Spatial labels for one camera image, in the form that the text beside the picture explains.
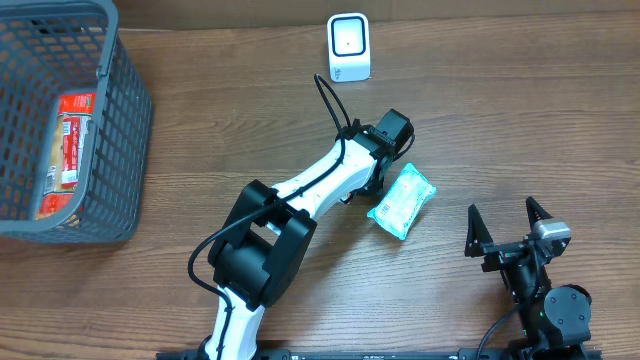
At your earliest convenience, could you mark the white barcode scanner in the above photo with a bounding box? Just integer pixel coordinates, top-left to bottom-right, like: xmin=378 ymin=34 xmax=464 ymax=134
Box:
xmin=326 ymin=12 xmax=372 ymax=82

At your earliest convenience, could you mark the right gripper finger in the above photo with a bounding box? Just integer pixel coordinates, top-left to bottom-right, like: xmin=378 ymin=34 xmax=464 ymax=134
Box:
xmin=525 ymin=196 xmax=553 ymax=233
xmin=464 ymin=204 xmax=494 ymax=257

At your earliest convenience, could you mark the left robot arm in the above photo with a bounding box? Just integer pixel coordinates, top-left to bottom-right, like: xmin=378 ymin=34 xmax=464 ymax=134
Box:
xmin=195 ymin=114 xmax=415 ymax=359

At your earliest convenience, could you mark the grey plastic mesh basket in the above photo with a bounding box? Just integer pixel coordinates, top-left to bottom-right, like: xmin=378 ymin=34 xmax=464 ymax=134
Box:
xmin=1 ymin=0 xmax=153 ymax=244

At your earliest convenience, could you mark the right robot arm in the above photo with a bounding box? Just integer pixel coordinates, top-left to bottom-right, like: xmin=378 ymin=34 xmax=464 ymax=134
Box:
xmin=464 ymin=197 xmax=602 ymax=359

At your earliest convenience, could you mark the long orange pasta packet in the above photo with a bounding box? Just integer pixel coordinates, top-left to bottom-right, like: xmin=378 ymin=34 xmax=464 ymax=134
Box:
xmin=36 ymin=92 xmax=96 ymax=219

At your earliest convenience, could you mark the teal wet wipes pack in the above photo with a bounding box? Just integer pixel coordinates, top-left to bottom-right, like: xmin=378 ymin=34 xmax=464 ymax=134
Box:
xmin=367 ymin=163 xmax=437 ymax=240

